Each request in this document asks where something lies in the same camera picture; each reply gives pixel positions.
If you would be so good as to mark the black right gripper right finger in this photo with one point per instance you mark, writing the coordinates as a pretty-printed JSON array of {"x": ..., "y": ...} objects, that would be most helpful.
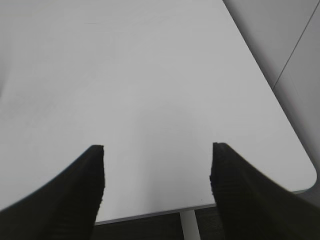
[{"x": 253, "y": 207}]

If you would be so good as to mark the white table leg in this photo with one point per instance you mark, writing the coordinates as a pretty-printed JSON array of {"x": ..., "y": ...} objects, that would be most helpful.
[{"x": 189, "y": 225}]

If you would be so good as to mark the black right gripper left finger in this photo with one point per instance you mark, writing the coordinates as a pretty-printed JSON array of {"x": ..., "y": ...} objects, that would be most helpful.
[{"x": 65, "y": 208}]

